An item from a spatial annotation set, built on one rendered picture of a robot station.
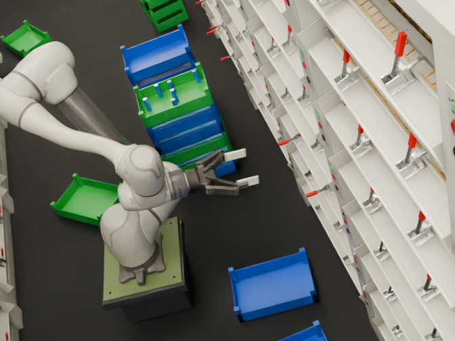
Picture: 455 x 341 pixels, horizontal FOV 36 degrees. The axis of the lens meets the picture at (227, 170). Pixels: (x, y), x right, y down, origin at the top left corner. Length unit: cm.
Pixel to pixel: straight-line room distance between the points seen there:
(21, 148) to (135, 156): 195
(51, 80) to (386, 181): 129
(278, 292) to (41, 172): 151
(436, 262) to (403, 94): 38
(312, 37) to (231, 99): 202
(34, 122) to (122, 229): 48
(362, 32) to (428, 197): 29
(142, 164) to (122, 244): 59
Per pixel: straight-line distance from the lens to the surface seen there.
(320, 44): 150
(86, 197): 333
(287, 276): 268
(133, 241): 247
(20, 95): 232
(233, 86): 355
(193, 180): 213
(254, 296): 266
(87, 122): 243
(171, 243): 265
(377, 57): 113
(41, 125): 227
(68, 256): 314
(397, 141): 125
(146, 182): 197
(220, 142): 298
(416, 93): 105
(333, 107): 162
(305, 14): 146
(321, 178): 226
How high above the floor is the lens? 215
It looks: 43 degrees down
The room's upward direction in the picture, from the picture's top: 23 degrees counter-clockwise
